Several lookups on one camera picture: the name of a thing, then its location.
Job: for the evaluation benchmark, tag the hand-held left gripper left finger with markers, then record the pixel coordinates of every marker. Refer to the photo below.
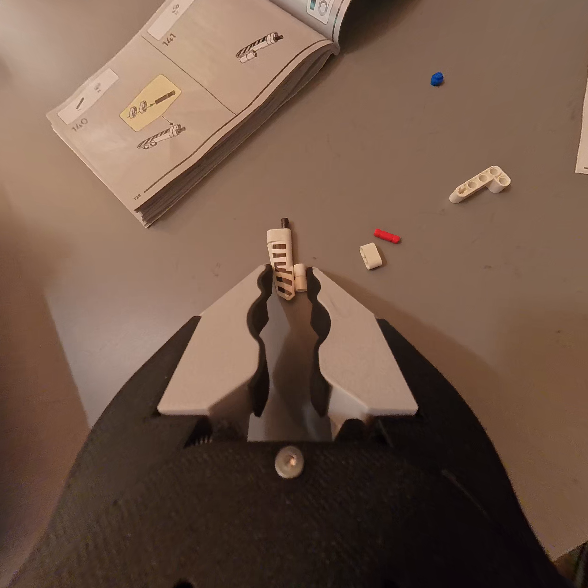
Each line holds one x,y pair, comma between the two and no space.
216,363

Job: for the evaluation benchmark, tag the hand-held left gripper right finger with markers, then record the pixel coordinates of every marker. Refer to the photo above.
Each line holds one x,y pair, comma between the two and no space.
367,363

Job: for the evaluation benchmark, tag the striped white lego assembly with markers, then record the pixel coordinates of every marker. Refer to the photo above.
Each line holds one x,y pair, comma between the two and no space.
281,257

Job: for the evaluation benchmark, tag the small white lego connector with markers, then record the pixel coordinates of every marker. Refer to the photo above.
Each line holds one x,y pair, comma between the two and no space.
371,256

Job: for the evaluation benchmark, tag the red lego pin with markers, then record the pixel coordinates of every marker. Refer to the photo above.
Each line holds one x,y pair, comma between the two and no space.
387,236

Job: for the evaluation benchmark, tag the white angled lego beam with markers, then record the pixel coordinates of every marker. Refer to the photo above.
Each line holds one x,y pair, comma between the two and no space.
487,181

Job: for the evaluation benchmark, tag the lego instruction booklet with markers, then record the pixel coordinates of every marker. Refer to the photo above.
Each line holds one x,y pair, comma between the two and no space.
183,101

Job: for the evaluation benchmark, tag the small blue lego piece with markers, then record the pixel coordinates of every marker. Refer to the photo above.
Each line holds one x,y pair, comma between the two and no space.
437,79

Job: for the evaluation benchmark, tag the lego sticker sheet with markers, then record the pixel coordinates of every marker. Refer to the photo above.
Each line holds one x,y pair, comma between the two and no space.
582,133

